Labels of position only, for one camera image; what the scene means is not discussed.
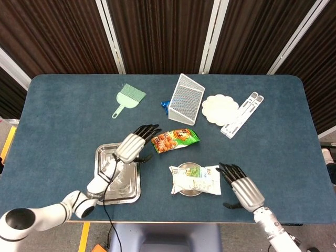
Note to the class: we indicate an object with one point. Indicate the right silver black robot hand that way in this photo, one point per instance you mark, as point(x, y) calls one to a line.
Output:
point(246, 193)

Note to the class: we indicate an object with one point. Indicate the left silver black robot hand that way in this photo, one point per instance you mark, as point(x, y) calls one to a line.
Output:
point(130, 148)

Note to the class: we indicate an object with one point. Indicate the orange green snack bag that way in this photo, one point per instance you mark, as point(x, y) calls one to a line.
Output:
point(176, 140)

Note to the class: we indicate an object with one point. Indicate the white green snack bag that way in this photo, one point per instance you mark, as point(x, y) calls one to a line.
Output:
point(197, 182)

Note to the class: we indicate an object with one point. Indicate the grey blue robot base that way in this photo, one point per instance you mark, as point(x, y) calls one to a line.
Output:
point(162, 235)

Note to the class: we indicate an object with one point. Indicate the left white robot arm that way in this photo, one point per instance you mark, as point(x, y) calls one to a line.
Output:
point(52, 212)

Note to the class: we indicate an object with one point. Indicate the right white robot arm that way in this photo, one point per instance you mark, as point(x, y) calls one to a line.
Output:
point(273, 228)

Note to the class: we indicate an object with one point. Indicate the rectangular stainless steel tray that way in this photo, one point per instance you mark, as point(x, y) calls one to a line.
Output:
point(126, 189)

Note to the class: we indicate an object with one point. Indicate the mint green hand brush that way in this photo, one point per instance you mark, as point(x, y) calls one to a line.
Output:
point(126, 101)

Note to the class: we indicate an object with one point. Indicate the blue item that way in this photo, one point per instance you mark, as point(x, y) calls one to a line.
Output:
point(165, 105)

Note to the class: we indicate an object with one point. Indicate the round stainless steel plate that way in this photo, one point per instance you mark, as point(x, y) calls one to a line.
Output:
point(189, 164)

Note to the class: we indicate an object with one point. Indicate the blue felt table cover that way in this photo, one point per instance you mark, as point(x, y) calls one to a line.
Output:
point(65, 131)

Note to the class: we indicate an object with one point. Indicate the white folding laptop stand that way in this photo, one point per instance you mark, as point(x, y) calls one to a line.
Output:
point(242, 115)

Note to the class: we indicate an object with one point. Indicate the white flower-shaped paint palette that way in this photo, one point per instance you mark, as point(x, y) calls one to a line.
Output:
point(219, 109)

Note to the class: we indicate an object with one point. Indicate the orange object on floor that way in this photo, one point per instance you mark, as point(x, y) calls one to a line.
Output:
point(101, 248)

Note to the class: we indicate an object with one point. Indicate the brown screen panel white frame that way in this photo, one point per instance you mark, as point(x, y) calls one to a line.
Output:
point(323, 65)
point(162, 31)
point(8, 97)
point(52, 31)
point(262, 31)

